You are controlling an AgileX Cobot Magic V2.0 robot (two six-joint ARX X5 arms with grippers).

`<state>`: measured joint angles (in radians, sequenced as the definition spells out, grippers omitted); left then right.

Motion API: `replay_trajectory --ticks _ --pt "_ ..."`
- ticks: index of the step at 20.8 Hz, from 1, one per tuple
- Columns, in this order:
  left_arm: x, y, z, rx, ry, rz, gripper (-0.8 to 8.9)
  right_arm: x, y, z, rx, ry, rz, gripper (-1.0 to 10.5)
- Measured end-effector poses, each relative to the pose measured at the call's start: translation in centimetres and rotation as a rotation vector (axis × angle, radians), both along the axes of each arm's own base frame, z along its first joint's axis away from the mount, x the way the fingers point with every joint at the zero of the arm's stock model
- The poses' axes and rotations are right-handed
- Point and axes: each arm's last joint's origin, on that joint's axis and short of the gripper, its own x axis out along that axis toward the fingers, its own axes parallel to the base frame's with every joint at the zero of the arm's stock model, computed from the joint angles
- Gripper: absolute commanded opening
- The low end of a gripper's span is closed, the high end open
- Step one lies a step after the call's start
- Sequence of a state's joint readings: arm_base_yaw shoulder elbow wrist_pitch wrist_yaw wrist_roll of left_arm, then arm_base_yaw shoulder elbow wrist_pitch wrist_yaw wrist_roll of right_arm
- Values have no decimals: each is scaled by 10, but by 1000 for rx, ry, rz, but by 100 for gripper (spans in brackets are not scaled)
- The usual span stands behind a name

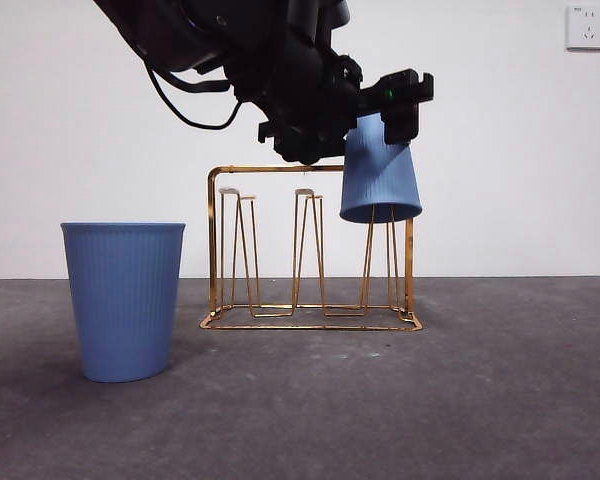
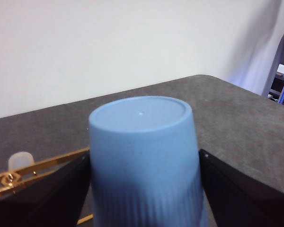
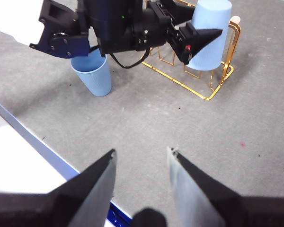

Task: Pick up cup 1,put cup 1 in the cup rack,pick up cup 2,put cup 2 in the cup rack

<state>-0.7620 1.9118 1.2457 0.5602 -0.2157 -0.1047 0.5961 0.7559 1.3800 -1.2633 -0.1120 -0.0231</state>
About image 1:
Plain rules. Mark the white wall socket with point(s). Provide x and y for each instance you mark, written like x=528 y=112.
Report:
x=587 y=27

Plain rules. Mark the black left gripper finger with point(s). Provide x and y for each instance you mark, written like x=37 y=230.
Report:
x=402 y=125

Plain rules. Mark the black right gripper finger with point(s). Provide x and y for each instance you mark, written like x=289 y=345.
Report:
x=315 y=147

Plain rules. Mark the blue ribbed plastic cup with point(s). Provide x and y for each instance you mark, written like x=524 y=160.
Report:
x=124 y=300
x=380 y=185

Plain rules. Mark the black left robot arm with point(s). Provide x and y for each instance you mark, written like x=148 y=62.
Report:
x=260 y=50

